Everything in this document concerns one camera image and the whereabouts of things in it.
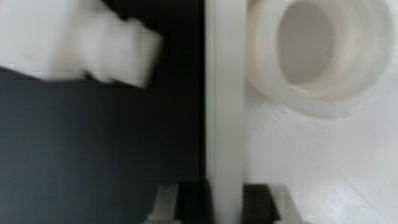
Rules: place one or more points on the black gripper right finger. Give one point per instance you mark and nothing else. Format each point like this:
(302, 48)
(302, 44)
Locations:
(259, 210)

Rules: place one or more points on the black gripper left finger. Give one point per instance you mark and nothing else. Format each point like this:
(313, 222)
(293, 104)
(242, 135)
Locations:
(194, 204)

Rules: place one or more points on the white square table top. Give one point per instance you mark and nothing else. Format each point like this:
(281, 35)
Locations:
(302, 108)

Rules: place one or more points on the white table leg left front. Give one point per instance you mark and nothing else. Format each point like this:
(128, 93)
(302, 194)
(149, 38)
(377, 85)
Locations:
(66, 41)

